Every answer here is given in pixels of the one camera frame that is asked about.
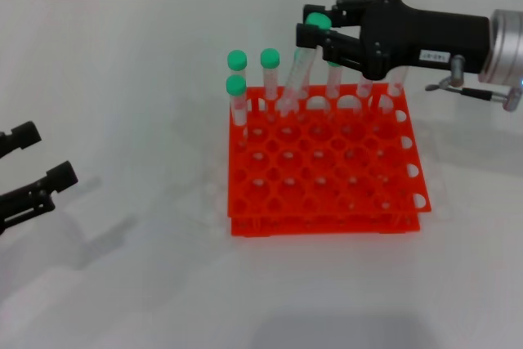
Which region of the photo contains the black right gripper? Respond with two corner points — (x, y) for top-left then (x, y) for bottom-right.
(295, 0), (491, 81)

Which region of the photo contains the green-capped clear test tube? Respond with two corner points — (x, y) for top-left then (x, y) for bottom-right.
(355, 76), (375, 115)
(292, 48), (315, 119)
(386, 65), (409, 113)
(227, 49), (249, 88)
(260, 47), (282, 121)
(226, 74), (249, 150)
(277, 12), (333, 117)
(325, 59), (345, 115)

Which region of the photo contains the orange plastic test tube rack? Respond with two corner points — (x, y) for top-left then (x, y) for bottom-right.
(226, 83), (433, 239)

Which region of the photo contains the black cable with silver plugs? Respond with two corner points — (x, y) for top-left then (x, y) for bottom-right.
(424, 54), (523, 113)

